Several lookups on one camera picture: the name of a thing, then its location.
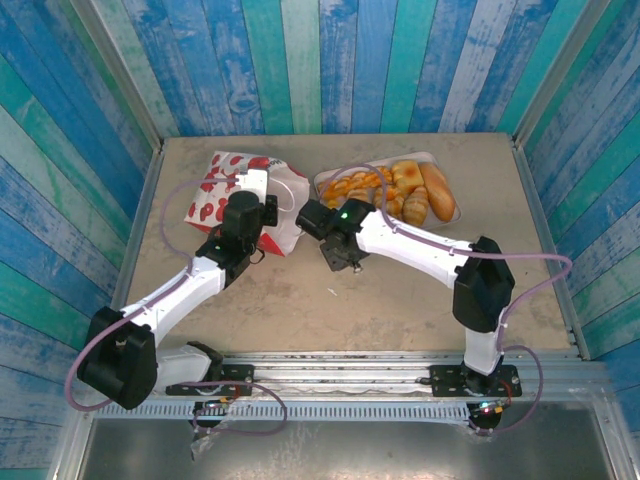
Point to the small tan pastry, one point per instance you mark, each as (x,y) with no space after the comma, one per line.
(359,195)

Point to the orange braided pastry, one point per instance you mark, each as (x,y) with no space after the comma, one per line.
(362,179)

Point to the red white paper bag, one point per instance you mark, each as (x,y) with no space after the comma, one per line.
(292,225)

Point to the tan croissant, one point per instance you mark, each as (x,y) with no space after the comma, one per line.
(416,207)

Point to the square golden bun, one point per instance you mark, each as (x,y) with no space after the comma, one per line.
(407,175)

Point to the white square tray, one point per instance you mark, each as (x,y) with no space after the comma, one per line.
(432,228)

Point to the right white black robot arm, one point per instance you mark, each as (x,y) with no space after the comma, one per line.
(482,290)

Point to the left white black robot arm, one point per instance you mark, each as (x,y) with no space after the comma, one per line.
(117,360)

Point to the steel sheet panel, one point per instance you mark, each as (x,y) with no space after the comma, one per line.
(350,450)

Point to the small circuit board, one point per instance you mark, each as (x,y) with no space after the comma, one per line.
(492,409)
(220,402)

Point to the clear crumpled plastic scrap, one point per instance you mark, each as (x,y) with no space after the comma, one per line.
(200,445)

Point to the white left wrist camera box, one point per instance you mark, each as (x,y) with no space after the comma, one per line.
(252,181)

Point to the aluminium table side rail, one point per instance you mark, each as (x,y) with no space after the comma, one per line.
(142,210)
(529,175)

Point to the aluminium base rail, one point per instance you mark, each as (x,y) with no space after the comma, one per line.
(340,372)

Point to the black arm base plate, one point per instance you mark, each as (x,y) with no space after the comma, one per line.
(445,382)
(244,380)

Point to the metal corner post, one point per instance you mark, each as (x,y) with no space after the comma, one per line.
(556,75)
(121,75)

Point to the black round mount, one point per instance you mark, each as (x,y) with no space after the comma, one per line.
(485,424)
(202,425)

